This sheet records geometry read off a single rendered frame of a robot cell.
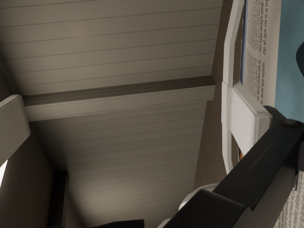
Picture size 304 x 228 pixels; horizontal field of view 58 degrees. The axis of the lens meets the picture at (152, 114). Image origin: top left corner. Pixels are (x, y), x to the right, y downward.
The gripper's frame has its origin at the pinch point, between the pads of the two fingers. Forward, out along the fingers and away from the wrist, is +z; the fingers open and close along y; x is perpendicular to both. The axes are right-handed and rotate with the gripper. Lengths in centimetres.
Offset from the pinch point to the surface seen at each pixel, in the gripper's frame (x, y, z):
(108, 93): -101, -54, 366
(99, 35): -18, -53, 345
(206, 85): -100, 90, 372
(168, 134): -207, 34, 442
